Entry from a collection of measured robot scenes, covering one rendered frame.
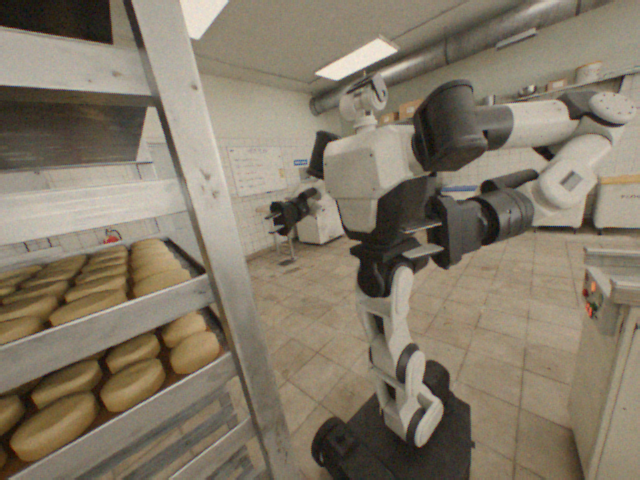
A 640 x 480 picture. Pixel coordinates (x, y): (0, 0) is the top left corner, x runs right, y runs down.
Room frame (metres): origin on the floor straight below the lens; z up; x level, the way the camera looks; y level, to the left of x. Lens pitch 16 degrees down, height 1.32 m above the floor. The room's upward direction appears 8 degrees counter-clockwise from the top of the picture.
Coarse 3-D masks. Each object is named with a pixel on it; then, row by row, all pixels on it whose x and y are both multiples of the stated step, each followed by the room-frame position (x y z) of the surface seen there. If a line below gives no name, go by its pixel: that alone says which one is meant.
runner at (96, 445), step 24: (216, 360) 0.20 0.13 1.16; (192, 384) 0.18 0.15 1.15; (216, 384) 0.19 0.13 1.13; (144, 408) 0.16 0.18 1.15; (168, 408) 0.17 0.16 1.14; (96, 432) 0.14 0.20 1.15; (120, 432) 0.15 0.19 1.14; (144, 432) 0.16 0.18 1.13; (48, 456) 0.13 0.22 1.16; (72, 456) 0.13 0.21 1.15; (96, 456) 0.14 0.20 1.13
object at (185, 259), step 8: (168, 240) 0.53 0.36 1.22; (168, 248) 0.46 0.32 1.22; (176, 248) 0.44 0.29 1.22; (176, 256) 0.39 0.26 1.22; (184, 256) 0.38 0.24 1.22; (184, 264) 0.33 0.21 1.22; (192, 264) 0.33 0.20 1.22; (200, 264) 0.28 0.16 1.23; (192, 272) 0.29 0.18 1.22; (200, 272) 0.29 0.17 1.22
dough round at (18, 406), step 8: (0, 400) 0.19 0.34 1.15; (8, 400) 0.19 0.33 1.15; (16, 400) 0.19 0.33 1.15; (0, 408) 0.18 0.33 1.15; (8, 408) 0.18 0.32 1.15; (16, 408) 0.19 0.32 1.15; (24, 408) 0.19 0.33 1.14; (0, 416) 0.17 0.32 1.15; (8, 416) 0.18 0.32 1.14; (16, 416) 0.18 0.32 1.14; (0, 424) 0.17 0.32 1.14; (8, 424) 0.18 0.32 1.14; (0, 432) 0.17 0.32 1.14
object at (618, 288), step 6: (612, 282) 0.59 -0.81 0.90; (618, 282) 0.58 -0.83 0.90; (624, 282) 0.58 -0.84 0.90; (630, 282) 0.58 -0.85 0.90; (636, 282) 0.57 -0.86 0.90; (612, 288) 0.59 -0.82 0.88; (618, 288) 0.57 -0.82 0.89; (624, 288) 0.57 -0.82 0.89; (630, 288) 0.56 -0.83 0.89; (636, 288) 0.55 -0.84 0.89; (612, 294) 0.59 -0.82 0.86; (618, 294) 0.57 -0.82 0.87; (624, 294) 0.57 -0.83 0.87; (630, 294) 0.56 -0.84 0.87; (636, 294) 0.55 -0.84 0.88; (612, 300) 0.58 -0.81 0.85; (618, 300) 0.57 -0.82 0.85; (624, 300) 0.56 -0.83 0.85; (630, 300) 0.56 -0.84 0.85; (636, 300) 0.55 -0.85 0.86
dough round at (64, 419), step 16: (64, 400) 0.18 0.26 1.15; (80, 400) 0.18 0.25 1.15; (32, 416) 0.17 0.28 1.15; (48, 416) 0.16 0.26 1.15; (64, 416) 0.16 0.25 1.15; (80, 416) 0.16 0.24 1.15; (16, 432) 0.15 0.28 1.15; (32, 432) 0.15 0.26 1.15; (48, 432) 0.15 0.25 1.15; (64, 432) 0.15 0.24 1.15; (80, 432) 0.16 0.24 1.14; (16, 448) 0.14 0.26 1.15; (32, 448) 0.14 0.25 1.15; (48, 448) 0.14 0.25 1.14
